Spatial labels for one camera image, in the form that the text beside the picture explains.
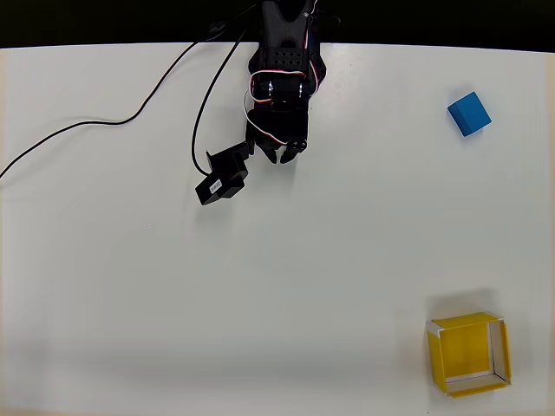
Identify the blue cube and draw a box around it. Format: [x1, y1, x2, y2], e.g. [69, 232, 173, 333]
[447, 90, 493, 139]

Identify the yellow paper box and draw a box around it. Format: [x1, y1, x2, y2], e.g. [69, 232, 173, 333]
[426, 310, 513, 399]

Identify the black webcam with mount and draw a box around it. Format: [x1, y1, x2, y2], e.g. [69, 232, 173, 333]
[194, 141, 255, 206]

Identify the black camera cable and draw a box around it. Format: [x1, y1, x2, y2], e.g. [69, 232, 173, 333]
[0, 3, 262, 180]

